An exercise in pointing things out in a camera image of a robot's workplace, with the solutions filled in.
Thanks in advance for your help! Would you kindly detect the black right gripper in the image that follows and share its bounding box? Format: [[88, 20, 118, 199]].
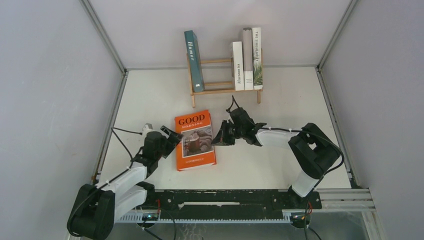
[[211, 119, 245, 146]]

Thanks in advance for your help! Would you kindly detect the orange book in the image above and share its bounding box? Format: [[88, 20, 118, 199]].
[[174, 110, 217, 172]]

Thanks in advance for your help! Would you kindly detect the white thick book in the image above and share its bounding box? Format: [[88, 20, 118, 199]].
[[230, 41, 245, 91]]

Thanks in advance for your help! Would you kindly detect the white Singularity palm book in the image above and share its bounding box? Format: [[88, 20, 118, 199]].
[[252, 27, 263, 90]]

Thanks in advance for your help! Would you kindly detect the teal Humor book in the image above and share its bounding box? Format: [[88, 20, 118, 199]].
[[184, 30, 205, 93]]

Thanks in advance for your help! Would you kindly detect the grey notebook with elastic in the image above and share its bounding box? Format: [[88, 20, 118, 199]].
[[242, 27, 254, 90]]

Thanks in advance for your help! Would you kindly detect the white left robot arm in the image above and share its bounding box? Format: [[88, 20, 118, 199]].
[[66, 126, 183, 240]]

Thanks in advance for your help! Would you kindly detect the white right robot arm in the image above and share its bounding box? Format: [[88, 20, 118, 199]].
[[174, 107, 342, 208]]

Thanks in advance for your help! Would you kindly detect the wooden book rack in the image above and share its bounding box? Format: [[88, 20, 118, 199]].
[[187, 47, 265, 109]]

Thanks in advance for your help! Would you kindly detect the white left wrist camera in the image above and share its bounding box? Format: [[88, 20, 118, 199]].
[[141, 123, 154, 136]]

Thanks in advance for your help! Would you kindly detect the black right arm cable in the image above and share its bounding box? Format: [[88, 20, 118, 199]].
[[225, 95, 345, 240]]

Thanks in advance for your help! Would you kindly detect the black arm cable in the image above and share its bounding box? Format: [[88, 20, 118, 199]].
[[67, 127, 147, 229], [225, 95, 345, 240]]

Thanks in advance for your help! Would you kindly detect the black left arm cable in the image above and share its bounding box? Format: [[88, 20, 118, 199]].
[[67, 127, 147, 229]]

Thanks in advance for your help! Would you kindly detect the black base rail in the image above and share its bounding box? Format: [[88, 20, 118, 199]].
[[136, 189, 323, 222]]

